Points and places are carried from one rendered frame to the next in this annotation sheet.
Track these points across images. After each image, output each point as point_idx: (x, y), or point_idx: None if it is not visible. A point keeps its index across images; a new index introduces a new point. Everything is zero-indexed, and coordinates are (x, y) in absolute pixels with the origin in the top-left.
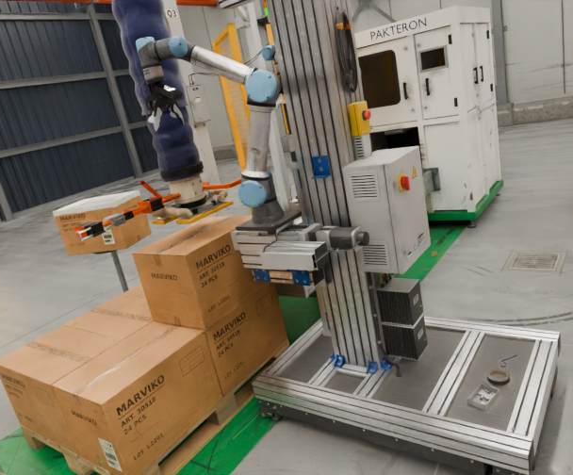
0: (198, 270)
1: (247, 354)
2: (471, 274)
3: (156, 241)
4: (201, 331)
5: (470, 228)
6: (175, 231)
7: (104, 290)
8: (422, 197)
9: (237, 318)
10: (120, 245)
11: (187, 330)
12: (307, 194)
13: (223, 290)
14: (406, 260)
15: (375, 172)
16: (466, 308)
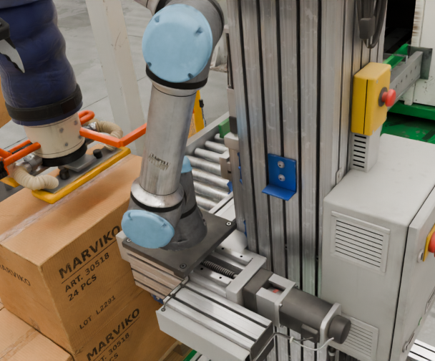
0: (63, 278)
1: (139, 358)
2: None
3: (8, 198)
4: (67, 356)
5: None
6: (81, 65)
7: None
8: None
9: (127, 319)
10: None
11: (47, 347)
12: (250, 203)
13: (106, 292)
14: (404, 354)
15: (387, 233)
16: None
